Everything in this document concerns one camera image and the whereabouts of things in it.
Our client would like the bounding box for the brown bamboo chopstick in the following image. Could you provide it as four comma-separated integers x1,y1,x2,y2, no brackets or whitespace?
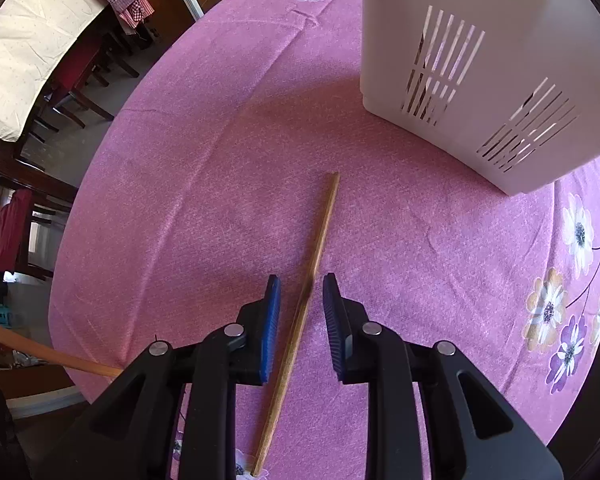
0,314,125,379
250,172,341,479

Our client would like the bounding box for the white hanging cloth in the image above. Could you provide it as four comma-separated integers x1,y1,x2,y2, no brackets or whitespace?
0,0,107,144

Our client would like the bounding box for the dark chair with red cover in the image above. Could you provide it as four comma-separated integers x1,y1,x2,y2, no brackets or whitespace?
0,145,79,282

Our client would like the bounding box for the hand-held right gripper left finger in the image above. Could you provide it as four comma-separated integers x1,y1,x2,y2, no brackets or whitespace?
32,275,282,480

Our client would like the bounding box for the pink floral tablecloth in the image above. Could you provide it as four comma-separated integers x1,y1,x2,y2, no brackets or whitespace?
47,0,600,480

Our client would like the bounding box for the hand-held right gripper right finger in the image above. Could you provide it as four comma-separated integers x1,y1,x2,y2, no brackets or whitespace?
322,272,563,480

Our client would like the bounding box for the white plastic utensil holder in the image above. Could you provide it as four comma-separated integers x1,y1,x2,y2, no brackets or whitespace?
360,0,600,197

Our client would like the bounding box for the dark wooden chair red seat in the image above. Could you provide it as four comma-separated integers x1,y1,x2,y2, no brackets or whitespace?
34,30,142,132

